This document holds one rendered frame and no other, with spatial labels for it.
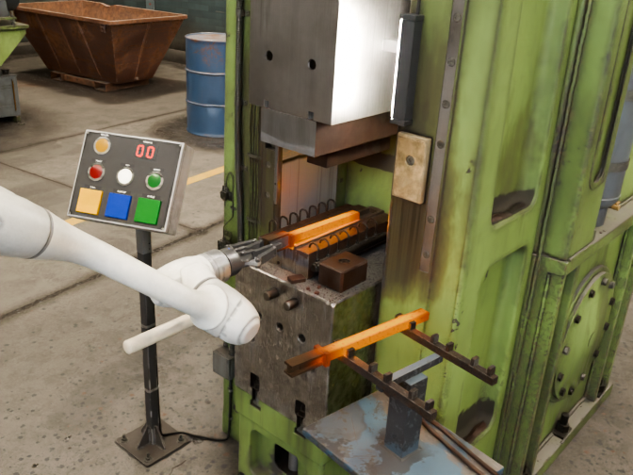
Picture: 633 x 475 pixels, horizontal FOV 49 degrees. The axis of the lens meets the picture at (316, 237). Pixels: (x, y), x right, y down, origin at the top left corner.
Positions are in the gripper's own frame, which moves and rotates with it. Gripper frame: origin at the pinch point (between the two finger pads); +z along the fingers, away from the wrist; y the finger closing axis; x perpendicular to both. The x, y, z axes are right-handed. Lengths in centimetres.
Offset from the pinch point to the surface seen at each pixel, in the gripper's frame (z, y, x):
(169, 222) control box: -7.3, -37.7, -3.6
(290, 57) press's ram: 5.7, -2.0, 49.2
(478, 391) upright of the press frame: 53, 43, -56
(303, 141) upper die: 5.5, 3.7, 28.5
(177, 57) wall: 519, -692, -95
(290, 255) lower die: 5.3, 0.8, -5.5
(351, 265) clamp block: 10.6, 18.6, -4.0
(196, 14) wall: 526, -658, -34
